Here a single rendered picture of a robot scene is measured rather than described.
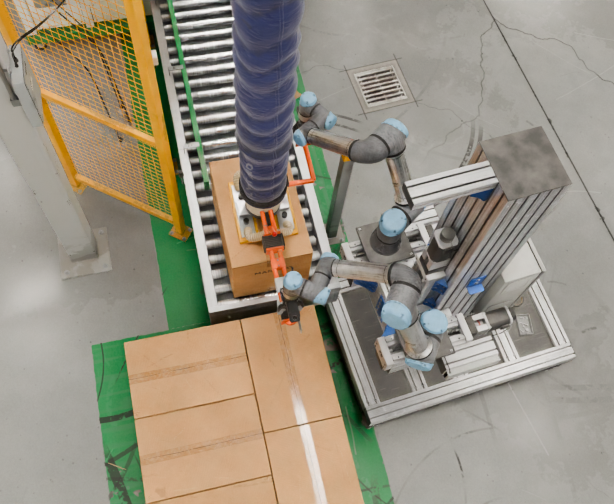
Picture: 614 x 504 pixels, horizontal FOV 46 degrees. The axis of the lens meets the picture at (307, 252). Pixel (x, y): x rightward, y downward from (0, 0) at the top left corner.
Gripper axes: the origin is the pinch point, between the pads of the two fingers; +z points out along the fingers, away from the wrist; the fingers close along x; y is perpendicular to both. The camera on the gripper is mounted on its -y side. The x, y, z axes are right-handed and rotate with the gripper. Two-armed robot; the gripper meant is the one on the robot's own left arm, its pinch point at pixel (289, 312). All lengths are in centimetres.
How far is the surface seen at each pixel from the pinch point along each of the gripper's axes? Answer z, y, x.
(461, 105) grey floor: 108, 163, -164
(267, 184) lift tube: -29, 50, 1
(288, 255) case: 13.2, 33.0, -7.1
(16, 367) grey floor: 109, 35, 146
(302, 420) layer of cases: 53, -38, -1
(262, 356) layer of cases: 54, -2, 12
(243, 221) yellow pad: 9, 53, 11
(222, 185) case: 13, 77, 17
